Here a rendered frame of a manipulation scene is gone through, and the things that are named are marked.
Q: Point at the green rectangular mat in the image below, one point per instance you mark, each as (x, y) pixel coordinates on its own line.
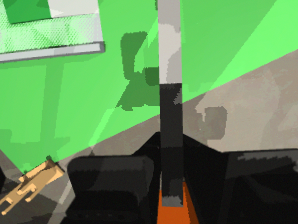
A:
(53, 108)

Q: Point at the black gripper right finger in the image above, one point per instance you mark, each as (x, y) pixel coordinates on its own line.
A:
(211, 174)

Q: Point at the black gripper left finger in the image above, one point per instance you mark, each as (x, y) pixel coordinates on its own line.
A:
(139, 172)

